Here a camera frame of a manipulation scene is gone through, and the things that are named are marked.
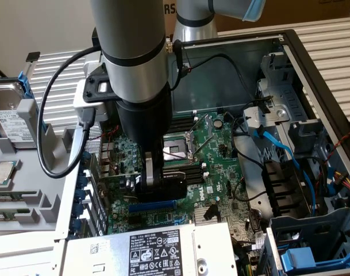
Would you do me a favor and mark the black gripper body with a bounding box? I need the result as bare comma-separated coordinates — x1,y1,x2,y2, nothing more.
116,85,174,155

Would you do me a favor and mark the green and black graphics card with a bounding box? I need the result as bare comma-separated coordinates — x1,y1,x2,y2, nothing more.
97,168,189,203

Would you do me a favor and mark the blue expansion slot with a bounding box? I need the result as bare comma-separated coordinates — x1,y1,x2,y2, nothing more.
128,200,178,213

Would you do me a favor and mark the thin metal locking lever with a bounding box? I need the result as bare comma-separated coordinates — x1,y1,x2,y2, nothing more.
191,133,214,162
163,151,199,160

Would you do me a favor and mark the CPU socket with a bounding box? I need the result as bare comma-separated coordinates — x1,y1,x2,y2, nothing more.
162,131,201,167

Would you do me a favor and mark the silver finned chipset heatsink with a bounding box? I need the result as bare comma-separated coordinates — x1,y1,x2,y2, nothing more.
193,206,221,225

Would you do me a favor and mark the green Dell motherboard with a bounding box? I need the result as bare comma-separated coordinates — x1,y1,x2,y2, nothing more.
101,110,263,251

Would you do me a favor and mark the open metal PC case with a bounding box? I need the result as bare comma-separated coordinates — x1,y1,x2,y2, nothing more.
52,28,350,276

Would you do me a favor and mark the silver power supply unit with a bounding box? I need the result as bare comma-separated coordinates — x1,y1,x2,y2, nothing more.
62,220,239,276

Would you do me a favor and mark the black plastic block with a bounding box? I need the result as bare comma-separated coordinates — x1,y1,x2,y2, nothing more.
91,27,103,49

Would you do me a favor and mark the cardboard box with black print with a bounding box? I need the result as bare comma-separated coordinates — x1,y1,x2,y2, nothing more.
162,0,178,40

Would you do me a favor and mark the grey plastic parts rack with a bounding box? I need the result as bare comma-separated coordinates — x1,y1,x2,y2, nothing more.
0,99,77,233

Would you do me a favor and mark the blue plastic disk carrier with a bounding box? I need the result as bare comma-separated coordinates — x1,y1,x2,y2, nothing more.
0,71,46,138

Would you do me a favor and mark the silver hard disk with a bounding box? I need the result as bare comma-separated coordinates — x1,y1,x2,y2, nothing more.
0,81,37,150

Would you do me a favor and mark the grey metal disk bay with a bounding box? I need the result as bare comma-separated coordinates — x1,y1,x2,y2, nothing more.
243,51,329,162

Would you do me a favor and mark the green RAM stick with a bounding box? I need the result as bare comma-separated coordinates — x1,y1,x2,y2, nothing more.
0,208,30,219
0,191,37,202

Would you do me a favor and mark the silver CPU chip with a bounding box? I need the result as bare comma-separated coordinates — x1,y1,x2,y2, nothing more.
0,160,17,185

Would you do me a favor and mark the grey metal drive cage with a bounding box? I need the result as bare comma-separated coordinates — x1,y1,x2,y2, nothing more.
266,206,350,276

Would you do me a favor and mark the blue plastic drive caddy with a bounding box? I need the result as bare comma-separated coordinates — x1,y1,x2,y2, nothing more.
279,246,350,273

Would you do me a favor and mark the plain brown cardboard box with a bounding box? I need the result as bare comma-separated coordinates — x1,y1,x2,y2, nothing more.
214,0,350,32

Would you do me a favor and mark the red and black twisted wire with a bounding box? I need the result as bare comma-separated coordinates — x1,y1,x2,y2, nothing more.
88,124,120,181
324,129,350,163

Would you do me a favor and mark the black camera cable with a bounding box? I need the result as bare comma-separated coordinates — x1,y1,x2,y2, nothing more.
36,47,102,179

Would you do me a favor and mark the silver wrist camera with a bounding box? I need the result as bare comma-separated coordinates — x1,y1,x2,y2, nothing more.
73,79,110,123

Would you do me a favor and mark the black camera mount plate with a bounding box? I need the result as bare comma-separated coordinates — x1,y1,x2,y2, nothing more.
84,65,120,104

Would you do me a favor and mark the black angled wire plug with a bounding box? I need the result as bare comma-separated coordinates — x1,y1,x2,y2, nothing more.
203,203,220,221

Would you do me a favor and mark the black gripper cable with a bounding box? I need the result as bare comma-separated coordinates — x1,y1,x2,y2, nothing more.
164,39,184,91

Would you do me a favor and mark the thick black wire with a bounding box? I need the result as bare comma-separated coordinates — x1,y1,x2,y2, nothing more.
231,110,267,170

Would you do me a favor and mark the thin black wire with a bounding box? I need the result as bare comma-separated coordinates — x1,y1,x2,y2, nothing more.
233,175,269,202

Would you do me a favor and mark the blue flat SATA wire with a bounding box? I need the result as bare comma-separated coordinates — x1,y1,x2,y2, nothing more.
253,125,318,215

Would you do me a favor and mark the silver post with black cap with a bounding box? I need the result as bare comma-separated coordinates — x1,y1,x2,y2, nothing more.
21,51,41,76

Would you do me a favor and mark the yellow and red wire bundle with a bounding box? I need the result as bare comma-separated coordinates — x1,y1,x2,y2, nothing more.
331,169,350,200

